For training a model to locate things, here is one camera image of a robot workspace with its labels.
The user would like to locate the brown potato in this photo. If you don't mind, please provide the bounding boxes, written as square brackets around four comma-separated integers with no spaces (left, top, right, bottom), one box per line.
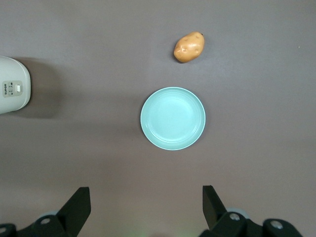
[173,31,205,64]

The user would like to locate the white rice cooker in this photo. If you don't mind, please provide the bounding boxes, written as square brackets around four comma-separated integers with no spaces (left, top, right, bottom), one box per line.
[0,55,32,115]

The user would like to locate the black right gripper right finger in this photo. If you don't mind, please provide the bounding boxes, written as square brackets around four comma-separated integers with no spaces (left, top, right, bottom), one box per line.
[199,185,263,237]

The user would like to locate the light teal round plate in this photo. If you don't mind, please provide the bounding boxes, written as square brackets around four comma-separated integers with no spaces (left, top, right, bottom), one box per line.
[140,86,206,151]

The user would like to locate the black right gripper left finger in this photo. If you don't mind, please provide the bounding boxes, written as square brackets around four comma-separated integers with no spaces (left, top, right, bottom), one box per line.
[17,187,91,237]

